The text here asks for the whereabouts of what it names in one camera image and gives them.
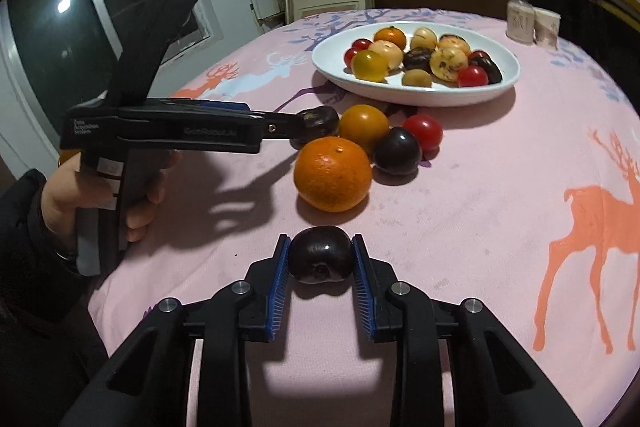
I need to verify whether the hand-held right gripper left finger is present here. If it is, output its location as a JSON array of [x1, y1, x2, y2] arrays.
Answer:
[[60, 234, 292, 427]]

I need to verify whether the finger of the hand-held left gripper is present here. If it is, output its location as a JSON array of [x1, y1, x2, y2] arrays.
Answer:
[[199, 101, 281, 115], [260, 111, 307, 151]]

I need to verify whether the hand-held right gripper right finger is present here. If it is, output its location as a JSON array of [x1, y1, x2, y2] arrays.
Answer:
[[351, 234, 583, 427]]

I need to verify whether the large dark water chestnut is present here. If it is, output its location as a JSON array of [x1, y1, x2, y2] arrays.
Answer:
[[290, 225, 353, 285]]

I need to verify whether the yellow-green tomato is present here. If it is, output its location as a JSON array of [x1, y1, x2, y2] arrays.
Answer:
[[351, 50, 390, 82]]

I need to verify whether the pale yellow round fruit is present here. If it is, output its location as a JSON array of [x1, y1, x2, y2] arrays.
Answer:
[[372, 40, 404, 70]]

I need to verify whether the small yellow loquat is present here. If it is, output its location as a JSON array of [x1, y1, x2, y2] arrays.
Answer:
[[410, 27, 438, 51], [439, 35, 472, 56]]

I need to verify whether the white oval plate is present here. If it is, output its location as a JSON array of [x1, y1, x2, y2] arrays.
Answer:
[[311, 21, 521, 108]]

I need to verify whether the large spotted yellow fruit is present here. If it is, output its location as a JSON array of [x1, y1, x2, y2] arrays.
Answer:
[[430, 47, 470, 82]]

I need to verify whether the dark purple plum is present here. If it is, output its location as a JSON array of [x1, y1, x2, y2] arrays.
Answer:
[[470, 57, 503, 84], [373, 127, 423, 176]]

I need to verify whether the person's left forearm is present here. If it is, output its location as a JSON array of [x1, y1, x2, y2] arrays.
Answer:
[[0, 169, 108, 358]]

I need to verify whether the person's left hand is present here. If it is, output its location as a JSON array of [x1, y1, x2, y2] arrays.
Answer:
[[41, 149, 182, 244]]

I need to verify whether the large orange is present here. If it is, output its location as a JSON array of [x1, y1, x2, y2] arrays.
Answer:
[[293, 137, 374, 214]]

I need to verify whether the orange-yellow tomato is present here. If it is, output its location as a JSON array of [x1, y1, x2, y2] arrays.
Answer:
[[339, 104, 391, 156]]

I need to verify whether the white-framed window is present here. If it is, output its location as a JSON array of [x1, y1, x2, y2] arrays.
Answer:
[[0, 0, 223, 148]]

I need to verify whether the pink deer-print tablecloth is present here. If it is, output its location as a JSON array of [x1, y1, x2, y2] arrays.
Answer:
[[87, 7, 640, 427]]

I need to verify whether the small mandarin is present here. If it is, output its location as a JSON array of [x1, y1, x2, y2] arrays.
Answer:
[[374, 27, 407, 50]]

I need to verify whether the small olive-yellow fruit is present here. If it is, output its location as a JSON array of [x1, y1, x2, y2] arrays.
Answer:
[[401, 70, 432, 88]]

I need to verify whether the small dark water chestnut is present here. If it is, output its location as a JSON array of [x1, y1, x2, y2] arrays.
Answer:
[[402, 48, 435, 72]]

